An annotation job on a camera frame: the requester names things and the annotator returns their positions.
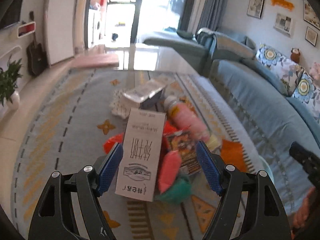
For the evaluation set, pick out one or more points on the floral cushion left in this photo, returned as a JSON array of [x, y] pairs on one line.
[[286, 70]]

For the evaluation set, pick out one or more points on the green wrapper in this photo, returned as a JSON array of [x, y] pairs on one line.
[[178, 192]]

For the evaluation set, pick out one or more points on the pink wrapper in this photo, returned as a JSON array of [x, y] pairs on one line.
[[169, 170]]

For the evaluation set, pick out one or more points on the white tall air conditioner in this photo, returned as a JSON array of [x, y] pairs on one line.
[[58, 25]]

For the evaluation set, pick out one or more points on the floral cushion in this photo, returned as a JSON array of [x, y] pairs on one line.
[[307, 92], [286, 70]]

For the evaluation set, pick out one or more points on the white milk carton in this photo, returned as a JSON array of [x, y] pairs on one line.
[[137, 172]]

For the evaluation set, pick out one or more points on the floral cushion right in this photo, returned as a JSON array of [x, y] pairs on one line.
[[307, 92]]

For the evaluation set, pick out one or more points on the blue sectional sofa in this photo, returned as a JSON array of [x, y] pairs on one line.
[[261, 102]]

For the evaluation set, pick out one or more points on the person's right hand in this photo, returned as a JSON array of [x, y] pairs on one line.
[[303, 212]]

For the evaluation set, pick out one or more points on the orange wall shelf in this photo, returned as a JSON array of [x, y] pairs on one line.
[[283, 3]]

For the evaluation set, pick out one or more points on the blue grey curtain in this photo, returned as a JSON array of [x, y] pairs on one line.
[[212, 14]]

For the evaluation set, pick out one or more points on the pink pig plush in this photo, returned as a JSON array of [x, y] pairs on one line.
[[315, 71]]

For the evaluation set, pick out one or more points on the orange snack wrapper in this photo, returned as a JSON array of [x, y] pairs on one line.
[[232, 153]]

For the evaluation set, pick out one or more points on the pink white bottle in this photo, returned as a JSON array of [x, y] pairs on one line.
[[184, 118]]

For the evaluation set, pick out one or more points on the polka dot paper bag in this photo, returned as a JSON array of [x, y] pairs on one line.
[[117, 107]]

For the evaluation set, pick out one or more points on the red plastic bag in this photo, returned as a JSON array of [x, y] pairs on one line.
[[168, 129]]

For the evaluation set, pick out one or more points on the brown monkey plush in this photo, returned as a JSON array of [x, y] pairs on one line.
[[295, 55]]

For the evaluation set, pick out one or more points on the red white wall box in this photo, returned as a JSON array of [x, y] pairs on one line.
[[26, 29]]

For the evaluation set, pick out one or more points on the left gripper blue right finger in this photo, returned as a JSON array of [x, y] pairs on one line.
[[265, 216]]

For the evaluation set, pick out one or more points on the black guitar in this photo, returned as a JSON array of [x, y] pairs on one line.
[[37, 58]]

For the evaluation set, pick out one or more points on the small brown frame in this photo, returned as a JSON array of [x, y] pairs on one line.
[[311, 36]]

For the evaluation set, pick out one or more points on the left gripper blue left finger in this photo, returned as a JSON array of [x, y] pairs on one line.
[[54, 217]]

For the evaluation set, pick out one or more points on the black framed picture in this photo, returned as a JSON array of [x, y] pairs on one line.
[[255, 8]]

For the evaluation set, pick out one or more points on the large flower picture frame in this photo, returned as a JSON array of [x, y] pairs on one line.
[[310, 16]]

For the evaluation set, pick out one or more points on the white framed photo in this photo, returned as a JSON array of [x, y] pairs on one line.
[[283, 24]]

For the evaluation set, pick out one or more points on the red snack packet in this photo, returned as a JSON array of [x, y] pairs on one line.
[[183, 142]]

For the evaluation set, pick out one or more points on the green potted plant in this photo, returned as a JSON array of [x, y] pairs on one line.
[[9, 93]]

